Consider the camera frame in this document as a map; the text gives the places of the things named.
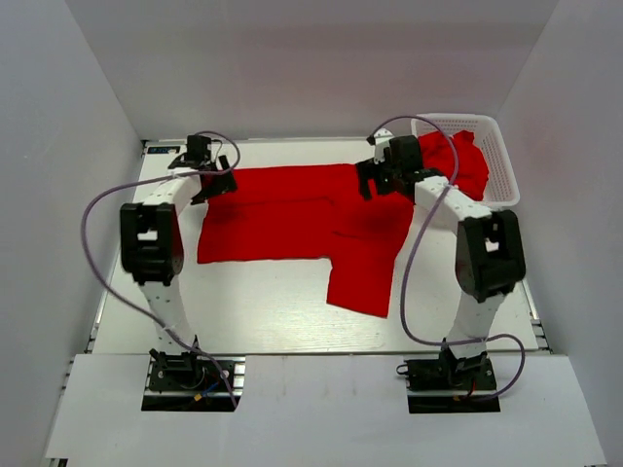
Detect red t shirt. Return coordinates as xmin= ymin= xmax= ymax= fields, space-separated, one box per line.
xmin=197 ymin=163 xmax=414 ymax=318

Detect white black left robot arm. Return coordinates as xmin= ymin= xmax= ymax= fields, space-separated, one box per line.
xmin=120 ymin=131 xmax=238 ymax=353

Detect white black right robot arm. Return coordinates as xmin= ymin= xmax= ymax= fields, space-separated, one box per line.
xmin=355 ymin=135 xmax=526 ymax=388

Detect red shirts in basket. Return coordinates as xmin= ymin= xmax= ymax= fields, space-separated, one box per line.
xmin=418 ymin=130 xmax=490 ymax=201

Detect blue table label sticker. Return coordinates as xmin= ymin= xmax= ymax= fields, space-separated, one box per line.
xmin=147 ymin=146 xmax=180 ymax=155

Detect white plastic laundry basket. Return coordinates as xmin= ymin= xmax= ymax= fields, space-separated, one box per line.
xmin=411 ymin=113 xmax=520 ymax=209

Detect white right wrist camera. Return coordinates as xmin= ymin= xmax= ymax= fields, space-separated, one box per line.
xmin=366 ymin=127 xmax=393 ymax=163

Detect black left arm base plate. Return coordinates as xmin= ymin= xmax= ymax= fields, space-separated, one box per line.
xmin=141 ymin=349 xmax=245 ymax=413

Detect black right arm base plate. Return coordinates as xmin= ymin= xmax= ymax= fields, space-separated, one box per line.
xmin=396 ymin=359 xmax=500 ymax=414

